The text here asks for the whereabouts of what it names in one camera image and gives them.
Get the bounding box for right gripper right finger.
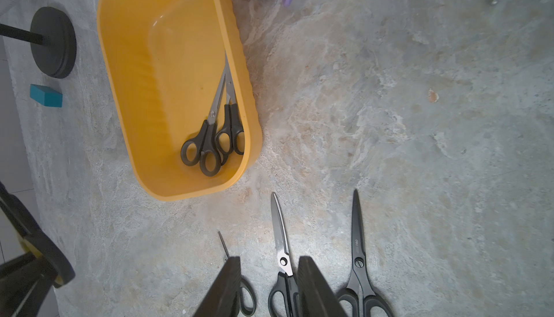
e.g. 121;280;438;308
297;256;346;316

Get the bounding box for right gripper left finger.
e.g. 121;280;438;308
193;256;242;317

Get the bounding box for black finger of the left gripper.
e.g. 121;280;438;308
1;185;76;316

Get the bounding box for small black scissors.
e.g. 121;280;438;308
217;230;258;317

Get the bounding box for silver blade black scissors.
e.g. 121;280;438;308
268;192;301;317

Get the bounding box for all black scissors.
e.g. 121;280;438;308
336;190;394;316

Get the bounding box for yellow plastic storage box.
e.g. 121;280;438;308
97;0;263;202

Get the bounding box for teal eraser block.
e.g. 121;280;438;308
30;84;63;108

